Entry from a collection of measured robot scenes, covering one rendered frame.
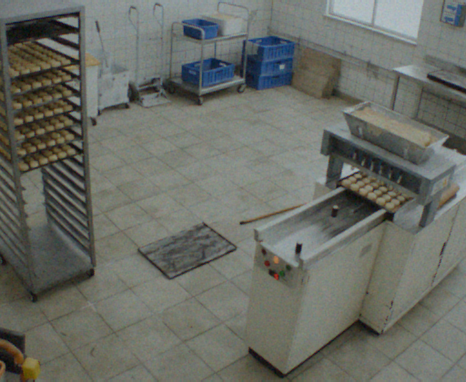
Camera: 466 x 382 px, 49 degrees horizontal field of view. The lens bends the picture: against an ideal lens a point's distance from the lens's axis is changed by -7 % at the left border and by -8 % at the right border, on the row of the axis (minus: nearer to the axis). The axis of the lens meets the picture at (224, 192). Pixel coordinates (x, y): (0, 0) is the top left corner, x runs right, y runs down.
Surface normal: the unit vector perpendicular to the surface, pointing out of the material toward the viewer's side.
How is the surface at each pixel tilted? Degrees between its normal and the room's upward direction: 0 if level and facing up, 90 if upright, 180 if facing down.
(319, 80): 67
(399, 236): 90
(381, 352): 0
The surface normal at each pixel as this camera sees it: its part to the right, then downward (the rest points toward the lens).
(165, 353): 0.07, -0.86
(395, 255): -0.74, 0.29
